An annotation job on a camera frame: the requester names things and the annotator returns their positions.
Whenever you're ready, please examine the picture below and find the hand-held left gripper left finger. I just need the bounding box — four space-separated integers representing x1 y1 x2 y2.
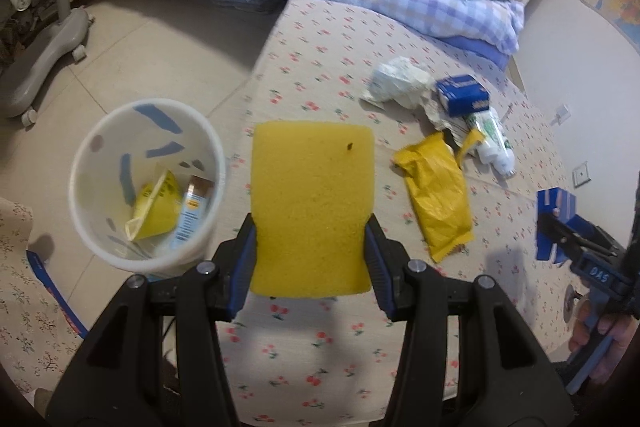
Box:
45 213 258 427

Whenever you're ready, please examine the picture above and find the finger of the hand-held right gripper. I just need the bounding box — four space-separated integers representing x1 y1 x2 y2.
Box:
537 189 622 259
534 219 596 265

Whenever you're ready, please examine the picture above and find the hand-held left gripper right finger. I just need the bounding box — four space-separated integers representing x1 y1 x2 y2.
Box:
364 213 576 427

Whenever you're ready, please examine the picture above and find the yellow sponge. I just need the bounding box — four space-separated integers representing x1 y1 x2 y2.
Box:
250 121 377 299

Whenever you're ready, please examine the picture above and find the yellow plastic bag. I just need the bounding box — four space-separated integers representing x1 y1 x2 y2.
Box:
392 132 475 264

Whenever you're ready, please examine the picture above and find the printed wrapper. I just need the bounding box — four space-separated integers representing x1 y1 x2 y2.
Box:
425 89 486 168

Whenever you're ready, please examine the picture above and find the blue cardboard box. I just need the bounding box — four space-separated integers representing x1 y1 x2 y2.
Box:
435 75 491 118

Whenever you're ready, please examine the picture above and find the white plastic bucket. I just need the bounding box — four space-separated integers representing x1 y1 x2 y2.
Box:
69 97 227 279

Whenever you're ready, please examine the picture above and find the white tissue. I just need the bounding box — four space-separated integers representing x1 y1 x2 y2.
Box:
359 56 436 110

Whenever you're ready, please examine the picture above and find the person's right hand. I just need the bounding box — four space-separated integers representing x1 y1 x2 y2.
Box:
569 314 640 385

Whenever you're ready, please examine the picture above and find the brown and blue packet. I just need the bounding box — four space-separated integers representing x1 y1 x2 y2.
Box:
169 175 215 252

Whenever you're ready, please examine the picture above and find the white bottle green label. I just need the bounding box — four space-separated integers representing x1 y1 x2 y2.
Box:
467 106 516 178

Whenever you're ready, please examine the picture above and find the yellow snack packet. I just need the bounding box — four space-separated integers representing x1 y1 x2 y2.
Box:
125 170 183 242

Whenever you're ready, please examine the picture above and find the purple blanket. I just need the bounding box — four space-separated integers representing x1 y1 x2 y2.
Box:
440 34 511 70

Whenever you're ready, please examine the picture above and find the flat blue box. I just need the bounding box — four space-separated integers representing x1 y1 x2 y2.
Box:
27 249 88 338

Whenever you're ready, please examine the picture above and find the cherry print bed sheet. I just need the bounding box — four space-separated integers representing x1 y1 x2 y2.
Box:
162 0 581 427

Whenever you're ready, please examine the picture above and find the floral blanket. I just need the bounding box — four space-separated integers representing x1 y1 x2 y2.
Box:
0 197 101 408

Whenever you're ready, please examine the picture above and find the grey wheeled chair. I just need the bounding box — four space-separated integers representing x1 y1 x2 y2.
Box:
0 0 96 128

